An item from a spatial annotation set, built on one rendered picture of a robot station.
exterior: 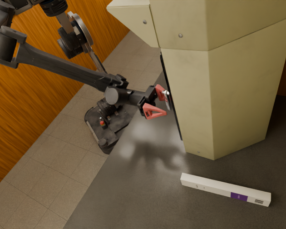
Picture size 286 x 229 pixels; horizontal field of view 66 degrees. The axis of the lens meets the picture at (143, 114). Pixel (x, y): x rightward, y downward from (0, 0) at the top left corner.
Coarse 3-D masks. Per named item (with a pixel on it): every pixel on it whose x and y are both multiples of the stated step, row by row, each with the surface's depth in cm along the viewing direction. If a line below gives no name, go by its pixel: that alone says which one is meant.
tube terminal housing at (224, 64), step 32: (160, 0) 41; (192, 0) 38; (224, 0) 38; (256, 0) 40; (160, 32) 47; (192, 32) 43; (224, 32) 43; (256, 32) 45; (192, 64) 49; (224, 64) 49; (256, 64) 51; (192, 96) 58; (224, 96) 56; (256, 96) 60; (192, 128) 70; (224, 128) 66; (256, 128) 72
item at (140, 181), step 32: (128, 128) 100; (160, 128) 95; (128, 160) 89; (160, 160) 85; (192, 160) 82; (224, 160) 78; (256, 160) 75; (96, 192) 84; (128, 192) 80; (160, 192) 77; (192, 192) 74; (96, 224) 76; (128, 224) 73; (160, 224) 70; (192, 224) 68; (224, 224) 66; (256, 224) 64
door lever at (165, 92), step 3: (165, 90) 70; (162, 93) 71; (165, 93) 70; (168, 93) 70; (165, 96) 71; (168, 96) 72; (165, 99) 72; (168, 99) 72; (165, 102) 74; (168, 102) 73; (168, 105) 74; (171, 105) 75; (168, 108) 75; (171, 108) 76
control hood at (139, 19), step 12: (120, 0) 48; (132, 0) 47; (144, 0) 45; (120, 12) 48; (132, 12) 46; (144, 12) 45; (132, 24) 49; (144, 24) 47; (144, 36) 50; (156, 36) 48
